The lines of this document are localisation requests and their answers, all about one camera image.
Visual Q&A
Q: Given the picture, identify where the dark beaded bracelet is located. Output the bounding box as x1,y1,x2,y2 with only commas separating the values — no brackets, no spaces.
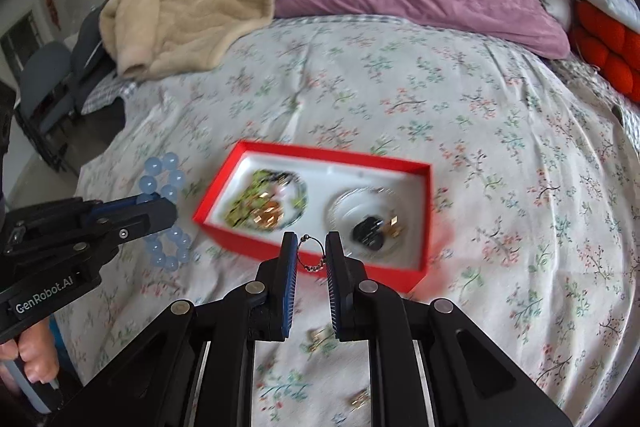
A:
250,172,308,228

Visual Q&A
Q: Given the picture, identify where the gold brooch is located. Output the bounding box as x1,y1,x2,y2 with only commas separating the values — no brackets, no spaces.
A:
305,326,335,350

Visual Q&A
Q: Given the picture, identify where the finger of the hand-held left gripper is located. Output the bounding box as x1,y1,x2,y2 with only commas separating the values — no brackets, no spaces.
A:
82,193,156,228
97,198,178,260

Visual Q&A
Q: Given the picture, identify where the floral bedsheet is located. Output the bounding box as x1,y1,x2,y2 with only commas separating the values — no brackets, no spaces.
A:
52,14,640,427

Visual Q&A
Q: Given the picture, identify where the person's left hand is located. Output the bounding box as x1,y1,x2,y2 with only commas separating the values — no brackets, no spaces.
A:
0,317,63,385

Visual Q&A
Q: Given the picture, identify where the clear beaded bracelet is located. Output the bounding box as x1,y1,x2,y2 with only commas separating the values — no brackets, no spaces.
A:
327,188,401,238

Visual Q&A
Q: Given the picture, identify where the blue bead bracelet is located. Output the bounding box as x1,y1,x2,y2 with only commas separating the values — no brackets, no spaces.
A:
135,153,193,272

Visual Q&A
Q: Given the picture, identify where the grey chair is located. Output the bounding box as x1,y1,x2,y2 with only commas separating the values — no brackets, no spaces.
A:
15,42,78,172
70,7,116,118

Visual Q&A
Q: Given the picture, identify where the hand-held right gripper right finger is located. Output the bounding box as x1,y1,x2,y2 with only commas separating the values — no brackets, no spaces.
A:
325,231,576,427

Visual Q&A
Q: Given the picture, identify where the green beaded bracelet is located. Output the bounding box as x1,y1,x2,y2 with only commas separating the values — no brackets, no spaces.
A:
225,169,281,228

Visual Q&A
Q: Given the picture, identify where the red jewelry box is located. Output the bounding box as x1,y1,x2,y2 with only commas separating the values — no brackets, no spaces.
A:
192,139,433,294

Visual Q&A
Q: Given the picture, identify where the small ball chain ring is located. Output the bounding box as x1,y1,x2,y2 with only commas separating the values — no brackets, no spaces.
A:
296,232,331,275

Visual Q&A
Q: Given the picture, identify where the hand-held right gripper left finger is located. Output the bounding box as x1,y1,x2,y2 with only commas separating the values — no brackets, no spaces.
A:
50,231,301,427

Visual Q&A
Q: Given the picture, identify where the orange plush cushion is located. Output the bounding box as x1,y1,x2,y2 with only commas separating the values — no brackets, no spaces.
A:
570,0,640,95

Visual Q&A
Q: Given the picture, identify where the black hair claw clip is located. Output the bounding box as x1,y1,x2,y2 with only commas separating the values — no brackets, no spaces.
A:
351,216,388,250

